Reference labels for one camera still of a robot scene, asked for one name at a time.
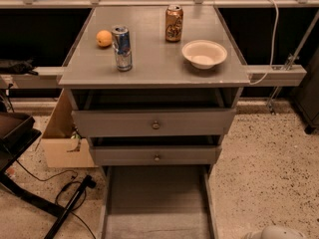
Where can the grey bottom drawer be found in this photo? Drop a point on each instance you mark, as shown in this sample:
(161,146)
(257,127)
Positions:
(157,202)

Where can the grey drawer cabinet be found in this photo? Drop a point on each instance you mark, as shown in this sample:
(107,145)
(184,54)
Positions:
(157,63)

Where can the orange fruit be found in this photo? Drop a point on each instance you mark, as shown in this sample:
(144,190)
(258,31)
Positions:
(104,38)

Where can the black bag on rail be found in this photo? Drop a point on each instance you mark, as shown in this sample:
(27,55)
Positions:
(17,67)

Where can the grey middle drawer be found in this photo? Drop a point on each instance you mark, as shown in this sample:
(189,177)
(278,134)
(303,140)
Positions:
(155,150)

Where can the dark cabinet at right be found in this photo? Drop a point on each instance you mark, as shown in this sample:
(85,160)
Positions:
(307,95)

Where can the cardboard box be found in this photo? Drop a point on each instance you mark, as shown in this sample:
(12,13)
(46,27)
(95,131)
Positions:
(63,146)

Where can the grey top drawer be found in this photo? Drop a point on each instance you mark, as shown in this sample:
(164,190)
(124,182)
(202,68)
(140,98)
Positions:
(164,112)

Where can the white paper bowl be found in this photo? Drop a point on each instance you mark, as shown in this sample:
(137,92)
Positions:
(204,54)

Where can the aluminium frame rail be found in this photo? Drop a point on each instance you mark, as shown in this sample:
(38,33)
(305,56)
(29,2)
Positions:
(262,76)

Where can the grey drawer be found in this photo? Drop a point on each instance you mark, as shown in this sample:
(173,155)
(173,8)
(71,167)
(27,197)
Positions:
(164,112)
(155,150)
(157,202)

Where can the gold soda can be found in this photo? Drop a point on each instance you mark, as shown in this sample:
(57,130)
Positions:
(173,23)

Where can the blue silver energy drink can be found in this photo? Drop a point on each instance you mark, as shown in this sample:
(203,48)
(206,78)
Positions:
(122,47)

